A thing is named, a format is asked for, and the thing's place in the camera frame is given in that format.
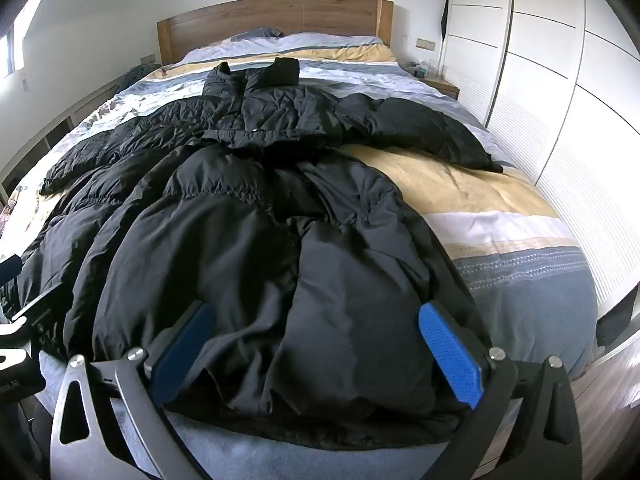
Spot black puffer jacket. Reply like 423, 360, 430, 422
1, 58, 497, 450

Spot dark clothes pile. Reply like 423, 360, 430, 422
114, 63, 160, 93

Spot low white shelf unit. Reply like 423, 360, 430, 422
1, 76, 122, 205

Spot window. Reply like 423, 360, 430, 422
0, 0, 41, 79

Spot wooden headboard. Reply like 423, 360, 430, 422
157, 0, 394, 65

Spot grey-blue pillow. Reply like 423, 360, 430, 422
230, 27, 284, 42

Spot wooden nightstand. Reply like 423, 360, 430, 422
423, 76, 460, 100

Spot white sliding wardrobe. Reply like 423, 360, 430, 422
442, 0, 639, 314

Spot items on nightstand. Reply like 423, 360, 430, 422
399, 60, 438, 79

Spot wall switch plate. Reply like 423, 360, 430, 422
416, 38, 436, 51

